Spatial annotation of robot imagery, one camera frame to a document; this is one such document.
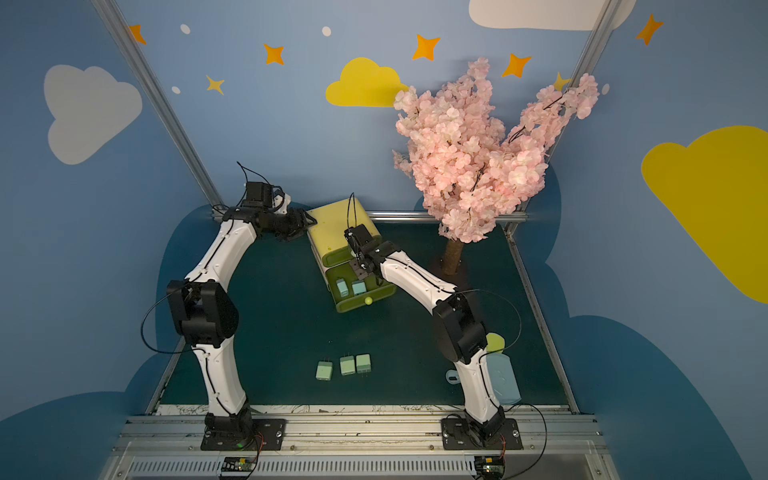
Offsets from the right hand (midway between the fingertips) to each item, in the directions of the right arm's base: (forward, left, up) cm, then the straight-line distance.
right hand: (370, 258), depth 94 cm
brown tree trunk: (+6, -27, -2) cm, 28 cm away
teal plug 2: (-8, +3, -5) cm, 10 cm away
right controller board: (-51, -34, -17) cm, 64 cm away
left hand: (+7, +20, +8) cm, 22 cm away
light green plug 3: (-30, 0, -12) cm, 32 cm away
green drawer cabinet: (+5, +14, +8) cm, 17 cm away
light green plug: (-32, +11, -12) cm, 36 cm away
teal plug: (-9, +8, -3) cm, 13 cm away
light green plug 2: (-30, +4, -12) cm, 33 cm away
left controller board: (-55, +27, -15) cm, 63 cm away
